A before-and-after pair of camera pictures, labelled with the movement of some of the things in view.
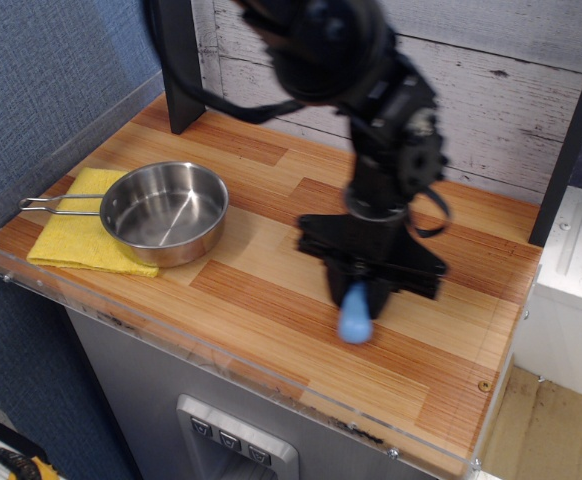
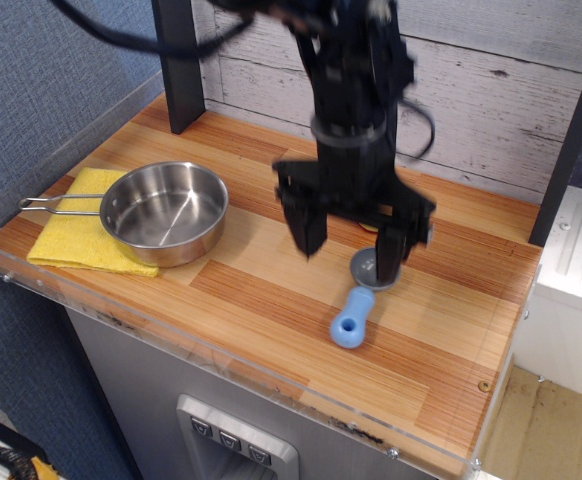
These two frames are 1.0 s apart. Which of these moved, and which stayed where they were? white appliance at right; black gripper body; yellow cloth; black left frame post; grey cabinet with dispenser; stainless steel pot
Moved: black gripper body
Stayed: grey cabinet with dispenser; stainless steel pot; white appliance at right; black left frame post; yellow cloth
